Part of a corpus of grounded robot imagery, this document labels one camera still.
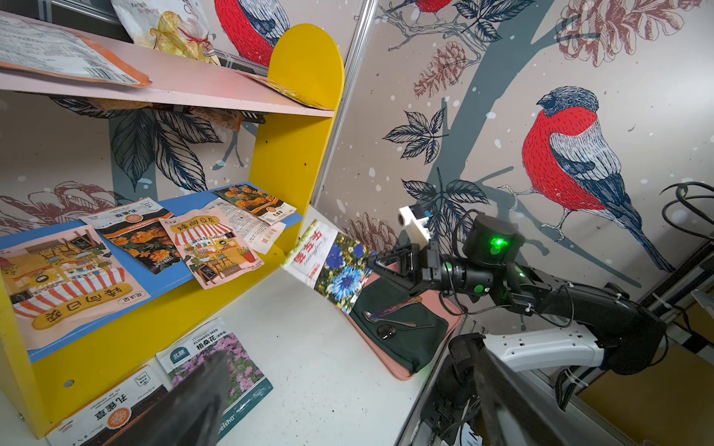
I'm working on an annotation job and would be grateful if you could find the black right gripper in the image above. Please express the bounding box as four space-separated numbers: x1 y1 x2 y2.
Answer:
367 245 446 295

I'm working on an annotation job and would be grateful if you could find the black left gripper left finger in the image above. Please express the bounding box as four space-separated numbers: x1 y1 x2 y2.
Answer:
108 351 230 445

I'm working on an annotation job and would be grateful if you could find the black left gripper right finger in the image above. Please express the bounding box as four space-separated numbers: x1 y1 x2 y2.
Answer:
474 348 600 446

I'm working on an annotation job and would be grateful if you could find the purple flower seed bag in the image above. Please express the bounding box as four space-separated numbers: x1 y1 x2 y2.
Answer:
155 317 274 442

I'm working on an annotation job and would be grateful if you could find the blue flower seed bag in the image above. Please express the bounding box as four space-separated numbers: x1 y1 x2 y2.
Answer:
282 219 372 314

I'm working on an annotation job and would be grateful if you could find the marigold seed bag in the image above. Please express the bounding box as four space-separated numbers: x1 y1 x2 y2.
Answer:
48 366 168 446
213 183 297 225
82 198 180 274

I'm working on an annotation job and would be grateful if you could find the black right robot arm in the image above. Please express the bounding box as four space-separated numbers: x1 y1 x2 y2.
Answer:
358 206 669 375

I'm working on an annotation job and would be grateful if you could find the white text seed bag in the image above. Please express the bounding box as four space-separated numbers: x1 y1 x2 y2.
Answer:
205 199 286 255

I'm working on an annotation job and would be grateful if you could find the pink shop seed bag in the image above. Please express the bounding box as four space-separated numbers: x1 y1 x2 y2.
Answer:
159 207 263 290

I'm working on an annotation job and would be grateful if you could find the large shop seed bag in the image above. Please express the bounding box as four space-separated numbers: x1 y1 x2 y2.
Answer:
1 225 151 350

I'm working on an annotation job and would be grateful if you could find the shop picture seed bag top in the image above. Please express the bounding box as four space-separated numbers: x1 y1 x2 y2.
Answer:
242 72 328 111

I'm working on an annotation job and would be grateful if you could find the yellow wooden shelf unit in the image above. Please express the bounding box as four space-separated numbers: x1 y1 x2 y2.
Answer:
1 24 345 438

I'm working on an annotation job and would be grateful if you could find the red Chuba chips bag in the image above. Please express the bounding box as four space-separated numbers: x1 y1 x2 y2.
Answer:
111 0 221 65

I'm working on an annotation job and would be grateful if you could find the orange back-side seed bag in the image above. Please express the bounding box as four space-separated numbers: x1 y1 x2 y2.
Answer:
1 14 152 87

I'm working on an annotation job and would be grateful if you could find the pink tray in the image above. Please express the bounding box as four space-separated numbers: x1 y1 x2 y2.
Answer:
348 261 464 381

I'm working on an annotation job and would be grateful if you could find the small metal spoon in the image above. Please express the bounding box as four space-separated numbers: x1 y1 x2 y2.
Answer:
376 324 436 340

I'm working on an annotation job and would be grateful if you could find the dark green cloth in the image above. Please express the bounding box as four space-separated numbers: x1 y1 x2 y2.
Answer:
350 275 450 375

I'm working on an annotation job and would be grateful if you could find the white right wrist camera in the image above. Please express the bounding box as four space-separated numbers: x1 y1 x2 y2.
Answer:
398 204 431 249

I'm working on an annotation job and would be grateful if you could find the colourful handled spoon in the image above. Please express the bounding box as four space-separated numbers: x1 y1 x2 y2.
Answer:
363 295 422 323

